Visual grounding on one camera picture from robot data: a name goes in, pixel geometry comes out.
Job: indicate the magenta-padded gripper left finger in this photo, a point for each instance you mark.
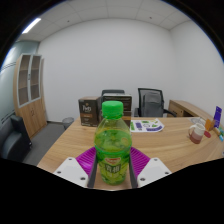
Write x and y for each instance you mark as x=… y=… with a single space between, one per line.
x=71 y=170

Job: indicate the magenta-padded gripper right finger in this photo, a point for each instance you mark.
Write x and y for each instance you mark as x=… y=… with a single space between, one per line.
x=153 y=170

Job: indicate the green drink bottle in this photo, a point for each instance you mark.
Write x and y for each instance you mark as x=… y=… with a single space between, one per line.
x=112 y=146

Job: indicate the white purple green leaflet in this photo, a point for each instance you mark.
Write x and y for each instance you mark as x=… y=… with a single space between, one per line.
x=146 y=125

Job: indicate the grey waste bin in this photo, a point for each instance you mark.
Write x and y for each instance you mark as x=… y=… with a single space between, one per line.
x=68 y=122

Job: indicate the black sofa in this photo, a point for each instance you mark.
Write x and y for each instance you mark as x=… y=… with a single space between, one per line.
x=13 y=140

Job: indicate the black mesh office chair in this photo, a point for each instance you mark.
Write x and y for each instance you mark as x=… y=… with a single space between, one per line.
x=151 y=103

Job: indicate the wooden side desk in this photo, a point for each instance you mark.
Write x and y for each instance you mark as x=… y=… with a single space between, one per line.
x=181 y=108

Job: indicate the brown cardboard box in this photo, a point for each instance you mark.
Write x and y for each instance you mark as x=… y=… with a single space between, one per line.
x=209 y=125

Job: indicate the wooden shelf cabinet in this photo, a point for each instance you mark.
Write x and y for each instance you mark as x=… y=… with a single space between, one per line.
x=30 y=100

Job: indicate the purple pouch bag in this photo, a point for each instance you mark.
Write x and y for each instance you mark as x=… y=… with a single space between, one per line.
x=217 y=116

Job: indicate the long ceiling light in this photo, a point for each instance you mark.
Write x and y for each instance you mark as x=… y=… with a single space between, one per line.
x=31 y=25

